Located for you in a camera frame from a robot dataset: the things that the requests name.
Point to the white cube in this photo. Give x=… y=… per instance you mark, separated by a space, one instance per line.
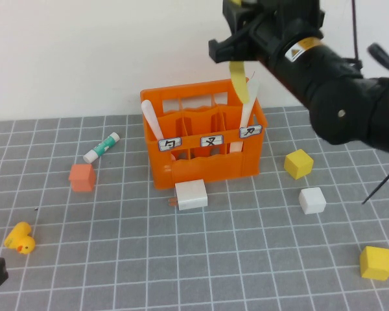
x=312 y=201

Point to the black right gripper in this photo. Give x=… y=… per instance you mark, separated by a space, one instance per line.
x=278 y=22

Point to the paper label reading 刀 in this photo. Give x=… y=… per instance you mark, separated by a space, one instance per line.
x=251 y=131

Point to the black zip tie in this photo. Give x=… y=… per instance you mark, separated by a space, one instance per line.
x=381 y=183

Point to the salmon orange cube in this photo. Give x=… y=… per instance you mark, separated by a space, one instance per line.
x=81 y=179

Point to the paper label reading 叉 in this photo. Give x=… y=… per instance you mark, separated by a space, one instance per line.
x=212 y=141

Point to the yellow plastic knife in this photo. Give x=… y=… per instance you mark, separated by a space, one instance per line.
x=239 y=81

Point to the white plastic knife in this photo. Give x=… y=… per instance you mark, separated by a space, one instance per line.
x=251 y=107

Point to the pink plastic spoon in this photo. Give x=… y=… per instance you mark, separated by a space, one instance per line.
x=152 y=120

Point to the yellow wooden cube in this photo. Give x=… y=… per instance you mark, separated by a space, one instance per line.
x=376 y=264
x=298 y=163

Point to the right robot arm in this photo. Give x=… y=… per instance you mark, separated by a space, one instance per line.
x=343 y=107

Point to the white charger plug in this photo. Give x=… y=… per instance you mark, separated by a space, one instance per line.
x=191 y=196

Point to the white green glue stick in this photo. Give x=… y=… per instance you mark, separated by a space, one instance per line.
x=102 y=148

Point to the yellow rubber duck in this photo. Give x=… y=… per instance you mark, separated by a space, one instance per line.
x=22 y=243

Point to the orange plastic cutlery holder crate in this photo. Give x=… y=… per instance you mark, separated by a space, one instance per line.
x=207 y=168

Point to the paper label reading 勺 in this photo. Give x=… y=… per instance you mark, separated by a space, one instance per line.
x=170 y=144

